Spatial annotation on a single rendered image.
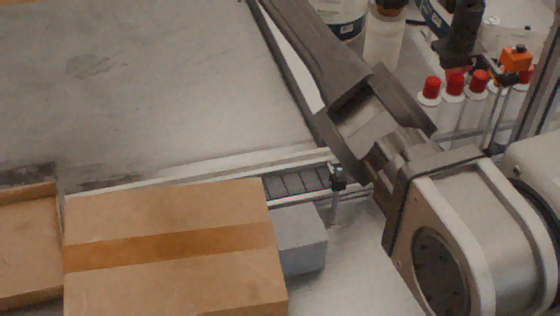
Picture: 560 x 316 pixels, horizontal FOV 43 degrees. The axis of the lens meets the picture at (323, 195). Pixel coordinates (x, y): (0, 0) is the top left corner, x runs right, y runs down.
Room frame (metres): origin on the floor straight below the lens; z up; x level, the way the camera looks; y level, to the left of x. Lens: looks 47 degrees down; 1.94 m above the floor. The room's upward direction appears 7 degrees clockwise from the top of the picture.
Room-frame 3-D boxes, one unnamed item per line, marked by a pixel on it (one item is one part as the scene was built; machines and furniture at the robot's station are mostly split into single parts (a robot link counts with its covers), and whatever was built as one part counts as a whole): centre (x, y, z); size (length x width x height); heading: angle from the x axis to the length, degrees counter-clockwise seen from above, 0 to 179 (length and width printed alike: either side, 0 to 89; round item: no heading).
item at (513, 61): (1.13, -0.31, 1.05); 0.10 x 0.04 x 0.33; 25
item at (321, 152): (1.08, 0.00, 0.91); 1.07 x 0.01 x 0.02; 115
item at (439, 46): (1.22, -0.24, 1.13); 0.10 x 0.07 x 0.07; 115
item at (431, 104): (1.13, -0.19, 0.98); 0.05 x 0.05 x 0.20
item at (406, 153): (0.49, -0.09, 1.45); 0.09 x 0.08 x 0.12; 121
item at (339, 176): (0.96, -0.01, 0.91); 0.07 x 0.03 x 0.16; 25
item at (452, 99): (1.15, -0.24, 0.98); 0.05 x 0.05 x 0.20
